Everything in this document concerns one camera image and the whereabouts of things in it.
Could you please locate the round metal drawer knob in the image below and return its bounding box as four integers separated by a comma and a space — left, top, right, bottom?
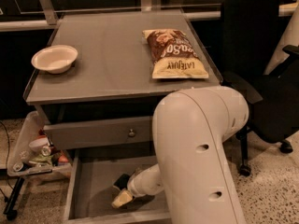
128, 129, 135, 137

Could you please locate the green yellow sponge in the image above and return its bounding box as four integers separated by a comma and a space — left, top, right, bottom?
113, 174, 130, 190

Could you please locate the open grey middle drawer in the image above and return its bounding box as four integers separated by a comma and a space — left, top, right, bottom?
63, 142, 172, 224

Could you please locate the metal railing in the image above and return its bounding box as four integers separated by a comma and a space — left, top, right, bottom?
0, 0, 299, 34

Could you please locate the white paper bowl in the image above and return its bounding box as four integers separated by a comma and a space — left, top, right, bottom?
31, 45, 78, 74

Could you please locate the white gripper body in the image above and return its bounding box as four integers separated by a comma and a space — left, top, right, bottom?
127, 168, 146, 198

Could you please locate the grey top drawer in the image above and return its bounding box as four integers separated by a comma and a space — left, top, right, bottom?
44, 117, 152, 149

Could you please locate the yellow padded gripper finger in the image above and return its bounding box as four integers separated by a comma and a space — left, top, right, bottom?
111, 189, 134, 208

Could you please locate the grey drawer cabinet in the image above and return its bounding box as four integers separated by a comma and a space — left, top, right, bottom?
22, 10, 224, 224

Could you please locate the brown yellow chip bag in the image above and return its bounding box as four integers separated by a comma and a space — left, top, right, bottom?
143, 29, 209, 79

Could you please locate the white cup in bin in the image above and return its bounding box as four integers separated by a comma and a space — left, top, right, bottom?
29, 137, 49, 153

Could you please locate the black office chair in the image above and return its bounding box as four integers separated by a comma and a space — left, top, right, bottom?
220, 0, 299, 176

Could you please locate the black stand leg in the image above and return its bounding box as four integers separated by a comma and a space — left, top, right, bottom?
3, 177, 24, 221

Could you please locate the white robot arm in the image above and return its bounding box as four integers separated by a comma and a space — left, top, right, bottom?
112, 85, 249, 224

